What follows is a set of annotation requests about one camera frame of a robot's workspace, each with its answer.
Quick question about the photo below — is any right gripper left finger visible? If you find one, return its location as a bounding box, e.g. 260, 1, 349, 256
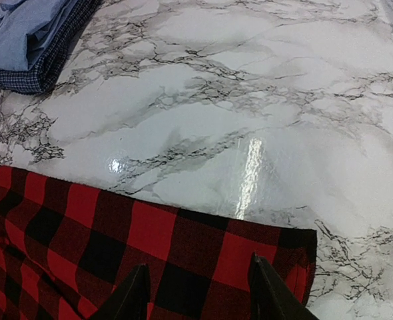
89, 264, 151, 320

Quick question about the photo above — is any blue checked folded shirt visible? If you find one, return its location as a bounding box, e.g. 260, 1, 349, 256
0, 1, 101, 95

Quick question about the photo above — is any red black plaid shirt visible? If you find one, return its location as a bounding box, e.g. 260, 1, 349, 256
0, 165, 317, 319

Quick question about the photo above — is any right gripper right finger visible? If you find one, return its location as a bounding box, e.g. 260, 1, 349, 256
249, 253, 318, 320

